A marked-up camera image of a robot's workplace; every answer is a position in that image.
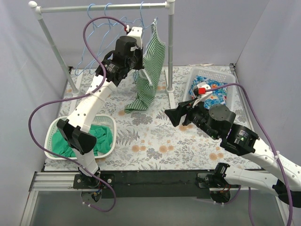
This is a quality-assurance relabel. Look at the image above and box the green striped tank top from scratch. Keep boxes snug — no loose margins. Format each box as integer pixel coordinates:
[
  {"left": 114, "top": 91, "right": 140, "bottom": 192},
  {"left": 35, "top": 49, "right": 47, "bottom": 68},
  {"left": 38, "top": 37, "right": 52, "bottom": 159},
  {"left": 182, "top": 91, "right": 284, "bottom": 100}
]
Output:
[{"left": 124, "top": 18, "right": 166, "bottom": 113}]

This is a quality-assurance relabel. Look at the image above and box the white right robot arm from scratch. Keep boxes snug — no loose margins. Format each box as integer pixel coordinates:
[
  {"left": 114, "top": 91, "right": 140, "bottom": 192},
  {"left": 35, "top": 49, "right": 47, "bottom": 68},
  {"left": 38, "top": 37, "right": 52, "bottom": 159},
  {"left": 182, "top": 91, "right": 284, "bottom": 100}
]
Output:
[{"left": 164, "top": 101, "right": 301, "bottom": 208}]

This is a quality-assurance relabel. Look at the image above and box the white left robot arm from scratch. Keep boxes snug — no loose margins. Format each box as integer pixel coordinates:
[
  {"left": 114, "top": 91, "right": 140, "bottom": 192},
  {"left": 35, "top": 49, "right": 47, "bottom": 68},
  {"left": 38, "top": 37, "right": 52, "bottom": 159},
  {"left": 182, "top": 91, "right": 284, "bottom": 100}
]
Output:
[{"left": 57, "top": 34, "right": 143, "bottom": 188}]

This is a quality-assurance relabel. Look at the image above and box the blue floral garment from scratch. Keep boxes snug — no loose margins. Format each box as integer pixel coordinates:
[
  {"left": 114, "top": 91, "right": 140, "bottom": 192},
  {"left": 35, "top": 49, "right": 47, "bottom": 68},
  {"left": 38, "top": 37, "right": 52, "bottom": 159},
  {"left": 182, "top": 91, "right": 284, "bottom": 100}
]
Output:
[{"left": 188, "top": 75, "right": 227, "bottom": 109}]

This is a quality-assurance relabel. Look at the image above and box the floral table cloth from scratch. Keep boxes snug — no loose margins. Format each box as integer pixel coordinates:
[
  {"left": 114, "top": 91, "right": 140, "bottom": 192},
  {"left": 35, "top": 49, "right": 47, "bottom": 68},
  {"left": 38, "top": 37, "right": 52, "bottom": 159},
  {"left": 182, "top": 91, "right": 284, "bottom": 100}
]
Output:
[{"left": 44, "top": 65, "right": 261, "bottom": 170}]

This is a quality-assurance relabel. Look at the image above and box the white right laundry basket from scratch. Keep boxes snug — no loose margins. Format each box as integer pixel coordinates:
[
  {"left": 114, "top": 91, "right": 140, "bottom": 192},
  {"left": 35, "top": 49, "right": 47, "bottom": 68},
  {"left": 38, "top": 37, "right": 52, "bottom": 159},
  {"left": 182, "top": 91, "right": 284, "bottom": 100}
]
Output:
[{"left": 183, "top": 67, "right": 236, "bottom": 111}]

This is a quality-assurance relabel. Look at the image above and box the white laundry basket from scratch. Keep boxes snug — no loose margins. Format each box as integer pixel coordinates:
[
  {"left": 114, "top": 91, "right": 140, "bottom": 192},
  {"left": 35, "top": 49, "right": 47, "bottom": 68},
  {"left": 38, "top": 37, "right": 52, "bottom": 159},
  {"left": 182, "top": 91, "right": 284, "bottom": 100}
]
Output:
[
  {"left": 44, "top": 114, "right": 117, "bottom": 160},
  {"left": 183, "top": 67, "right": 236, "bottom": 111}
]

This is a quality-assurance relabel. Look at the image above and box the white clothes rack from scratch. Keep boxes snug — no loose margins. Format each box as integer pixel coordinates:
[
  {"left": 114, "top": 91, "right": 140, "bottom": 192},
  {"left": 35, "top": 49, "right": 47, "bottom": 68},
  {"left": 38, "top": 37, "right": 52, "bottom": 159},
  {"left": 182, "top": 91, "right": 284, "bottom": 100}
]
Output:
[{"left": 28, "top": 0, "right": 175, "bottom": 108}]

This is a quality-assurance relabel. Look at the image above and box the white left laundry basket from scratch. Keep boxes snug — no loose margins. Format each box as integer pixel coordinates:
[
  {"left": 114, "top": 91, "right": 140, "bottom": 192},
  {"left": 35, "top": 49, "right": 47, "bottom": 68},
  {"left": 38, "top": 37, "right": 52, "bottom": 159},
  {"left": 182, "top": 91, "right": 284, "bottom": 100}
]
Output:
[{"left": 44, "top": 114, "right": 117, "bottom": 160}]

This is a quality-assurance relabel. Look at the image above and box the green shirt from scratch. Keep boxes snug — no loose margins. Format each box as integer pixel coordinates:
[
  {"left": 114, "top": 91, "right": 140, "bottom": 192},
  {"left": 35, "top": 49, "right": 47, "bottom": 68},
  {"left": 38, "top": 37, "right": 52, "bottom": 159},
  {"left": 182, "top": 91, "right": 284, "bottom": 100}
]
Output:
[{"left": 52, "top": 125, "right": 113, "bottom": 158}]

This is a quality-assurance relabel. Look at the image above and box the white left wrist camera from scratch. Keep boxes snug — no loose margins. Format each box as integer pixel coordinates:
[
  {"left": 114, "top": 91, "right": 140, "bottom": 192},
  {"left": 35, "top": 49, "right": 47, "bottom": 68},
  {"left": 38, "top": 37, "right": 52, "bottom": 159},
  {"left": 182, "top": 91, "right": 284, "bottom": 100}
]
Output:
[{"left": 125, "top": 24, "right": 143, "bottom": 49}]

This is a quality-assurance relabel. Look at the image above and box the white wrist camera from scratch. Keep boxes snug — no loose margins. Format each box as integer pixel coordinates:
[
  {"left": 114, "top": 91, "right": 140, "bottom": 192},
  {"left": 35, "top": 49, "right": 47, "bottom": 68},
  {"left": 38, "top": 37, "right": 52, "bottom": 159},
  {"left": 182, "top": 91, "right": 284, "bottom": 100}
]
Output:
[
  {"left": 125, "top": 24, "right": 143, "bottom": 49},
  {"left": 192, "top": 82, "right": 212, "bottom": 108}
]

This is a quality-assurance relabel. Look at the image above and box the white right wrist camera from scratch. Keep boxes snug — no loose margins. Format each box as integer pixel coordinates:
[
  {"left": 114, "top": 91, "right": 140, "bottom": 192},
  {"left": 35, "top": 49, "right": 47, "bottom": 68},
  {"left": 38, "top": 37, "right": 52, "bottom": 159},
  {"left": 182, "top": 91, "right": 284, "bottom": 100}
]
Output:
[{"left": 192, "top": 82, "right": 212, "bottom": 108}]

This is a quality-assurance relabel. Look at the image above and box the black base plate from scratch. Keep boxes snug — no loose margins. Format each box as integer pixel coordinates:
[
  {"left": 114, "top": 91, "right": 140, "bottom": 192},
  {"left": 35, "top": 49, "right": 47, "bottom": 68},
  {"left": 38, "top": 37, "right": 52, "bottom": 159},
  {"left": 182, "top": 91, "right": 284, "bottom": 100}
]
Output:
[{"left": 72, "top": 169, "right": 232, "bottom": 201}]

